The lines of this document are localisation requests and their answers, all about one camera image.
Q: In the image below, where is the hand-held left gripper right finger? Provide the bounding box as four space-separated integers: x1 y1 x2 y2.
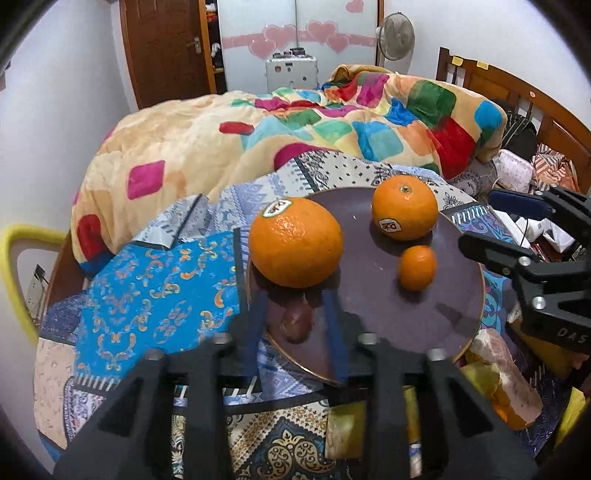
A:
322 291 539 480

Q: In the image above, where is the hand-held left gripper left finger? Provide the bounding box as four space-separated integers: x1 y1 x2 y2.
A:
53 292 269 480

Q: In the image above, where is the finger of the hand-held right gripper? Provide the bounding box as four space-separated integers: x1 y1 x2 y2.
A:
458 230 591 324
488 186 591 245

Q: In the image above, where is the dark brown round plate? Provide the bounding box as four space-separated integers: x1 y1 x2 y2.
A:
246 187 485 387

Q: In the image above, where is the small tangerine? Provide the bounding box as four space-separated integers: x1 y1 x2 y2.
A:
399 246 438 292

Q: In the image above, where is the medium orange with sticker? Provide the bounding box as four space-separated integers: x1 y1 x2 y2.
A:
372 175 438 241

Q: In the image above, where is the large orange with sticker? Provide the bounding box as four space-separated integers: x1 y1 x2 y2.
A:
248 197 345 289

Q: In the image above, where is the white charger box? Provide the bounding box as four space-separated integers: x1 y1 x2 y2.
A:
494 210 578 252

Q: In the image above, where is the pink quilted pillow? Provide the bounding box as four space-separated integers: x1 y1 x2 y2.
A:
492 148 536 192

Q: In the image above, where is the red and white patterned cloth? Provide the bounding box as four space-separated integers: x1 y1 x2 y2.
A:
531 143 580 190

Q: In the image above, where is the clear plastic bag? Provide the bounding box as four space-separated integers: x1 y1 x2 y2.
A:
464 328 543 432

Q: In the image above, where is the black striped bag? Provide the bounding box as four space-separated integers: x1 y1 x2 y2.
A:
501 104 539 151

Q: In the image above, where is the wooden bed headboard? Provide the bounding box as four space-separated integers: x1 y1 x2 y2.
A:
436 46 591 195

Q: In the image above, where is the standing electric fan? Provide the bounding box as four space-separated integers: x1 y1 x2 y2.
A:
375 12 415 70

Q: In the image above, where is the colourful patchwork blanket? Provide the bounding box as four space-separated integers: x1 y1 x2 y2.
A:
70 65 509 278

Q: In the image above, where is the silver metal case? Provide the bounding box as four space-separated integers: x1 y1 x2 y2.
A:
265 47 320 93

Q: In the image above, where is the narrow wooden shelf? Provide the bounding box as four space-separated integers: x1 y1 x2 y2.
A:
199 0 228 95

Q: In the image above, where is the brown wooden door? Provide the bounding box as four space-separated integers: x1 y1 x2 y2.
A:
121 0 218 110

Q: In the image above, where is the white wardrobe with pink hearts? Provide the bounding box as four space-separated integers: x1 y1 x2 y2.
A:
217 0 384 93

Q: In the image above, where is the wall socket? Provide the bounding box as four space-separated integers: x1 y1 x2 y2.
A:
25 264 51 319

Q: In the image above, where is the yellow padded frame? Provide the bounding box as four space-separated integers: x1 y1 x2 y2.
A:
0 224 68 344

